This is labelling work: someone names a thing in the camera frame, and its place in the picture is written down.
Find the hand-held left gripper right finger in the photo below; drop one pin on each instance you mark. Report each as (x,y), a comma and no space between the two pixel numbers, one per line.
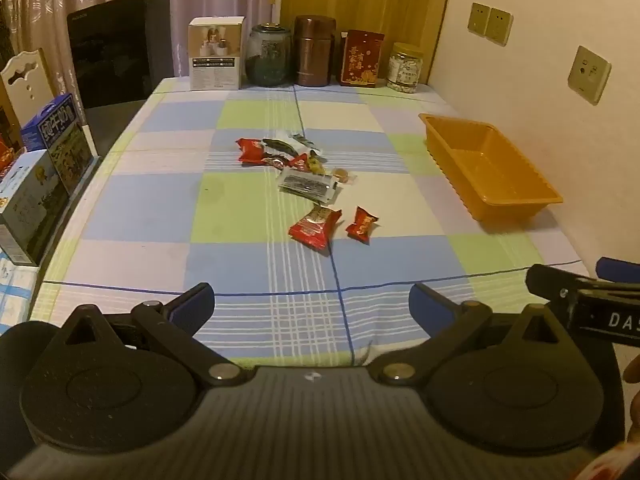
(427,307)

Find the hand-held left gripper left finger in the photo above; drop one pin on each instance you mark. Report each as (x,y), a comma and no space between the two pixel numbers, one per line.
(192,305)

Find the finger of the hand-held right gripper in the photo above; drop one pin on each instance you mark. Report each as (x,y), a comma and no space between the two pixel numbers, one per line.
(620,269)
(550,282)

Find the orange plastic tray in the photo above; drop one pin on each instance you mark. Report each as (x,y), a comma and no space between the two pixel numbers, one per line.
(492,175)

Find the red snack packet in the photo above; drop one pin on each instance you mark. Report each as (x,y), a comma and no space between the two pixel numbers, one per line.
(315,227)
(250,151)

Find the silver dark snack packet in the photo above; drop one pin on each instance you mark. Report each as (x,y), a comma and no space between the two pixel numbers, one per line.
(307,185)

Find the white green-edged snack packet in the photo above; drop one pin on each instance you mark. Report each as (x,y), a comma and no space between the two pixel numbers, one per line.
(280,146)

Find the person's right hand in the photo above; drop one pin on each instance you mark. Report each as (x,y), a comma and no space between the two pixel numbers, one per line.
(634,400)

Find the blue white pack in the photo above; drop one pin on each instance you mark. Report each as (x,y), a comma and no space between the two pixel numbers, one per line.
(15,295)

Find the pale milk carton box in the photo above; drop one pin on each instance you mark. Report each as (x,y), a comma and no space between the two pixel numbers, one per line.
(30,205)

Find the blue milk carton box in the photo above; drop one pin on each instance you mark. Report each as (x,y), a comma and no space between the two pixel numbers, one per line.
(55,127)

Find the clear plastic candy jar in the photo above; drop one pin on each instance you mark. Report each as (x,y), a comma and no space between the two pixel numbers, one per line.
(405,70)

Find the white picture carton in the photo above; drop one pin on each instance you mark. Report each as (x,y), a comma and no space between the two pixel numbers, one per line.
(216,55)

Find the red gift box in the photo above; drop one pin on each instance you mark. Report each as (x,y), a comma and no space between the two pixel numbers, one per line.
(362,60)

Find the green glass jar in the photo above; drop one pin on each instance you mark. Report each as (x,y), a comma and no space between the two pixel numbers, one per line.
(270,57)

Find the black flat screen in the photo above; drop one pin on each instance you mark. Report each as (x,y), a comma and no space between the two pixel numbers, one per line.
(120,50)

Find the white carved chair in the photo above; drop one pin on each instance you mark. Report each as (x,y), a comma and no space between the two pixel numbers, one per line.
(27,82)

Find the brown metal canister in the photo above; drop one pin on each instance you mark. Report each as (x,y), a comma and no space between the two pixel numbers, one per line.
(315,50)

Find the beige wall socket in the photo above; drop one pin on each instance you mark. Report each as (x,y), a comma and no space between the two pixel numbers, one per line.
(589,75)

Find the beige wall switch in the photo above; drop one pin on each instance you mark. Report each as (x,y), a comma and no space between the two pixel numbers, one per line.
(500,25)
(479,19)

